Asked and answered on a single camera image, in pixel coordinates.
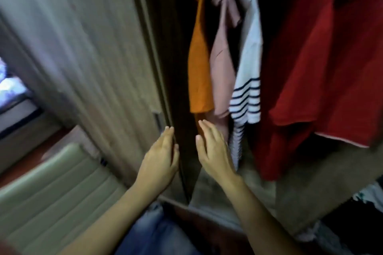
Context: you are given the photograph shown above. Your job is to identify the person's left hand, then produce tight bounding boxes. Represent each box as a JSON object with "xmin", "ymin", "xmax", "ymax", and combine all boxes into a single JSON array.
[{"xmin": 134, "ymin": 126, "xmax": 180, "ymax": 195}]

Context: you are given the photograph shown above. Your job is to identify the person's right hand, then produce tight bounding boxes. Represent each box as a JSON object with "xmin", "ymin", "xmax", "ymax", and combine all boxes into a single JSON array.
[{"xmin": 195, "ymin": 119, "xmax": 240, "ymax": 186}]

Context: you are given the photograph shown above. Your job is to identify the person's left forearm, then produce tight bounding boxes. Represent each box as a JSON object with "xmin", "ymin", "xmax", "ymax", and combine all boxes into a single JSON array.
[{"xmin": 58, "ymin": 182, "xmax": 154, "ymax": 255}]

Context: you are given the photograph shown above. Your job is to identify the person's right forearm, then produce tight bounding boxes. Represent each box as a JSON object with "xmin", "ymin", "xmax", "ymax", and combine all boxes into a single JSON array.
[{"xmin": 221, "ymin": 175, "xmax": 304, "ymax": 255}]

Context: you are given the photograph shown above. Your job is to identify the orange hanging garment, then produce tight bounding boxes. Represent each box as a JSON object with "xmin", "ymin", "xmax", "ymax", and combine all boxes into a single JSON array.
[{"xmin": 188, "ymin": 0, "xmax": 215, "ymax": 142}]

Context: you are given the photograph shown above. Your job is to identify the white navy striped hanging garment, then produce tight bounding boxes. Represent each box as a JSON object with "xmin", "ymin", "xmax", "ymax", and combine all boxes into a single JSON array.
[{"xmin": 229, "ymin": 0, "xmax": 264, "ymax": 172}]

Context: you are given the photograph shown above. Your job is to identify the person's blue jeans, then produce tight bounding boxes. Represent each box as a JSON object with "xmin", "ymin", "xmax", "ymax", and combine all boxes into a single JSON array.
[{"xmin": 115, "ymin": 202, "xmax": 201, "ymax": 255}]

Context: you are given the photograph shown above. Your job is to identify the pink hanging garment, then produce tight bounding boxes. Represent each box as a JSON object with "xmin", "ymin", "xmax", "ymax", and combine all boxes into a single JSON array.
[{"xmin": 205, "ymin": 0, "xmax": 242, "ymax": 145}]

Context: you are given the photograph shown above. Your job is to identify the plain red hanging garment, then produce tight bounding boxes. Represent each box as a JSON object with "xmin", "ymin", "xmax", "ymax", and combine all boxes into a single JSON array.
[{"xmin": 252, "ymin": 0, "xmax": 335, "ymax": 182}]

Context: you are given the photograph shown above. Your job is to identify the dark wooden wardrobe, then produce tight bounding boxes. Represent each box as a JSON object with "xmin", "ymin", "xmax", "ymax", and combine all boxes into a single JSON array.
[{"xmin": 126, "ymin": 0, "xmax": 383, "ymax": 236}]

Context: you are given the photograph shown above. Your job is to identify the beige wardrobe sliding door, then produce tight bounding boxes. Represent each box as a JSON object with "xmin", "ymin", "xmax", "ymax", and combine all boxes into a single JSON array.
[{"xmin": 0, "ymin": 0, "xmax": 190, "ymax": 204}]

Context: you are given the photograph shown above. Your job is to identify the bed with patterned bedding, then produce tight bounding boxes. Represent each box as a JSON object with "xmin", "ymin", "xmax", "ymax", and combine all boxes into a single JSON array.
[{"xmin": 0, "ymin": 57, "xmax": 63, "ymax": 175}]

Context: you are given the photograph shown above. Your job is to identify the red garment with white trim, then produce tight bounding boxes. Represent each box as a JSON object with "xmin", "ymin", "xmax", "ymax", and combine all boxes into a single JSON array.
[{"xmin": 313, "ymin": 0, "xmax": 383, "ymax": 149}]

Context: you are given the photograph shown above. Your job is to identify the white patterned folded cloth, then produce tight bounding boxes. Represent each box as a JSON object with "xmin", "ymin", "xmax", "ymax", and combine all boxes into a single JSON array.
[{"xmin": 352, "ymin": 181, "xmax": 383, "ymax": 214}]

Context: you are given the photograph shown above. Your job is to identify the metal recessed door handle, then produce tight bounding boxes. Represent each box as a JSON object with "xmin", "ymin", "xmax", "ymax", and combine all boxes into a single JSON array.
[{"xmin": 151, "ymin": 110, "xmax": 167, "ymax": 133}]

